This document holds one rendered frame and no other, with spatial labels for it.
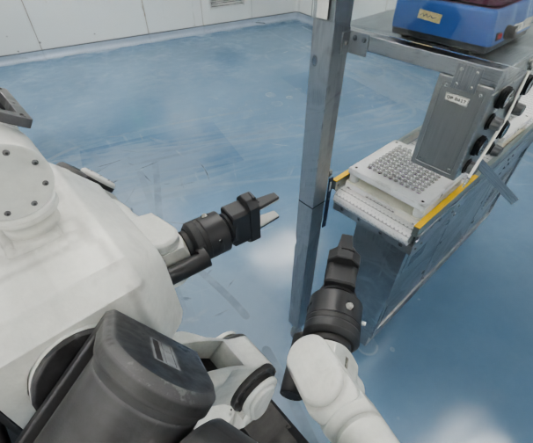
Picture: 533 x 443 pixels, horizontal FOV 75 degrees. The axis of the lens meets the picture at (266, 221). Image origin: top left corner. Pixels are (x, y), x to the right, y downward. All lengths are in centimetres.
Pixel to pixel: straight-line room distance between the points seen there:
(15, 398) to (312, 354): 32
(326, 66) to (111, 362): 74
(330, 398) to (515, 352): 161
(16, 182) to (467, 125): 72
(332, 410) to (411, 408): 123
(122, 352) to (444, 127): 71
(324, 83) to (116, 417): 76
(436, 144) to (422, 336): 120
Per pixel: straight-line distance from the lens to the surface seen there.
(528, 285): 232
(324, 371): 48
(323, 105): 88
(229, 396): 94
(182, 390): 25
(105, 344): 27
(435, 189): 105
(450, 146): 81
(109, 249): 36
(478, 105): 77
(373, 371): 170
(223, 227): 68
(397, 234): 100
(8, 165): 33
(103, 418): 26
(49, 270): 36
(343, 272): 60
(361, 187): 106
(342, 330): 54
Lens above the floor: 150
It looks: 43 degrees down
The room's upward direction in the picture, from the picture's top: straight up
